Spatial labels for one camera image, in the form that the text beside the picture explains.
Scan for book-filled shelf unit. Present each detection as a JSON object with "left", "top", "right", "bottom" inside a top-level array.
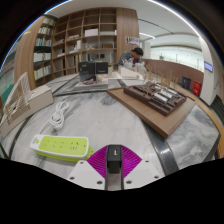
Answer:
[{"left": 0, "top": 43, "right": 21, "bottom": 101}]

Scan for small black charger block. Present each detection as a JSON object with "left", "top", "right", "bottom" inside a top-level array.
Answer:
[{"left": 106, "top": 143, "right": 123, "bottom": 174}]

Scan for black display boxes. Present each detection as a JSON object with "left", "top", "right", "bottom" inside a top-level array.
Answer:
[{"left": 78, "top": 60, "right": 109, "bottom": 84}]

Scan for dark bin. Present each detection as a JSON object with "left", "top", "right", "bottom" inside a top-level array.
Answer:
[{"left": 181, "top": 76, "right": 192, "bottom": 91}]

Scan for green and white power strip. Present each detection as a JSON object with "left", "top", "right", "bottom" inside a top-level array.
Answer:
[{"left": 29, "top": 133, "right": 95, "bottom": 163}]

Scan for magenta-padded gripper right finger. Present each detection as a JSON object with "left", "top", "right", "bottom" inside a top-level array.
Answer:
[{"left": 120, "top": 144, "right": 162, "bottom": 191}]

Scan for small white architectural models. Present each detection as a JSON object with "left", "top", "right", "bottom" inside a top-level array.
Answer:
[{"left": 114, "top": 64, "right": 148, "bottom": 81}]

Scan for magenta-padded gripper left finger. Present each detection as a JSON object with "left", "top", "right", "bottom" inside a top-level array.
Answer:
[{"left": 66, "top": 144, "right": 110, "bottom": 191}]

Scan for wall screen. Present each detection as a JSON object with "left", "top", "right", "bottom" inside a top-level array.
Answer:
[{"left": 203, "top": 60, "right": 214, "bottom": 73}]

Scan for wooden shelf unit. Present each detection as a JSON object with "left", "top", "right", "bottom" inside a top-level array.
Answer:
[{"left": 13, "top": 7, "right": 140, "bottom": 88}]

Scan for red bin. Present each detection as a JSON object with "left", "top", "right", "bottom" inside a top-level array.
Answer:
[{"left": 192, "top": 80, "right": 202, "bottom": 98}]

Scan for person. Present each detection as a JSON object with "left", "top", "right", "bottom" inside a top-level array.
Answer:
[{"left": 117, "top": 47, "right": 144, "bottom": 69}]

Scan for flat wooden base board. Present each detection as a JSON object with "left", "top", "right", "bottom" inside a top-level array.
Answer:
[{"left": 106, "top": 85, "right": 197, "bottom": 140}]

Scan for dark brown building model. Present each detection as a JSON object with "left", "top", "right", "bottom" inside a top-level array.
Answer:
[{"left": 132, "top": 81, "right": 188, "bottom": 117}]

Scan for white coiled cable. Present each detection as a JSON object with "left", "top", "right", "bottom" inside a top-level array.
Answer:
[{"left": 39, "top": 100, "right": 71, "bottom": 134}]

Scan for curved wooden slatted bench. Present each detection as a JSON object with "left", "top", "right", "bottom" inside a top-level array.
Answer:
[{"left": 191, "top": 94, "right": 224, "bottom": 160}]

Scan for wall poster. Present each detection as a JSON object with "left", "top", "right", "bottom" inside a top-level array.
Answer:
[{"left": 125, "top": 35, "right": 140, "bottom": 47}]

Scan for white slatted architectural model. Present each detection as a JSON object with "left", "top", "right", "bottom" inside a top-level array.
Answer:
[{"left": 0, "top": 71, "right": 54, "bottom": 138}]

